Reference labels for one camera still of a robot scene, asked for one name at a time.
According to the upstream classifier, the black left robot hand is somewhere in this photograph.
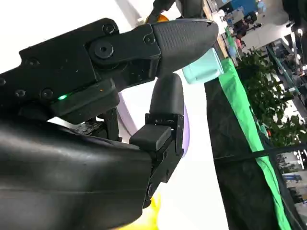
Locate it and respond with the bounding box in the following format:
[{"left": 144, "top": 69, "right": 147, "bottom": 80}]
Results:
[{"left": 146, "top": 0, "right": 205, "bottom": 24}]

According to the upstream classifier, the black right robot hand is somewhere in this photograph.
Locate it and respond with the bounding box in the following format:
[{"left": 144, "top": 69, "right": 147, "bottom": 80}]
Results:
[{"left": 0, "top": 18, "right": 219, "bottom": 230}]

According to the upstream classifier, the orange and white bread roll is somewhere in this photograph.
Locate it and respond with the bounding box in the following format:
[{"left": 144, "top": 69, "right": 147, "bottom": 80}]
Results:
[
  {"left": 146, "top": 13, "right": 169, "bottom": 24},
  {"left": 141, "top": 193, "right": 164, "bottom": 230}
]

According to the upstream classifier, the pale green mug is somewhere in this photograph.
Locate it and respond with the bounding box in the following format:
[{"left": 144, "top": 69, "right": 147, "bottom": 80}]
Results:
[{"left": 181, "top": 47, "right": 224, "bottom": 85}]

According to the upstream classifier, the lilac plate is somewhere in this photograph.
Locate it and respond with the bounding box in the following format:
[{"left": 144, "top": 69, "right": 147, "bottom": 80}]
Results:
[{"left": 117, "top": 90, "right": 192, "bottom": 159}]

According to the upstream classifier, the green leafy plant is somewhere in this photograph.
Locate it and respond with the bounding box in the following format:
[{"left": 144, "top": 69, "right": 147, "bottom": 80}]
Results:
[{"left": 236, "top": 47, "right": 307, "bottom": 148}]

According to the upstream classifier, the green cloth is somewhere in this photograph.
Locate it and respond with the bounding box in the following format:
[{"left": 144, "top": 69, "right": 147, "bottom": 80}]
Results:
[{"left": 218, "top": 26, "right": 292, "bottom": 230}]

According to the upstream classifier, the black cloth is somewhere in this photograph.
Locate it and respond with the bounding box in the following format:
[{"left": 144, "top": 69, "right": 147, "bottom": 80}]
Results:
[{"left": 205, "top": 79, "right": 303, "bottom": 230}]

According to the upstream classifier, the black bar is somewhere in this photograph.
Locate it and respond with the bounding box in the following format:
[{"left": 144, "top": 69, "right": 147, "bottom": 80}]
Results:
[{"left": 213, "top": 143, "right": 307, "bottom": 164}]

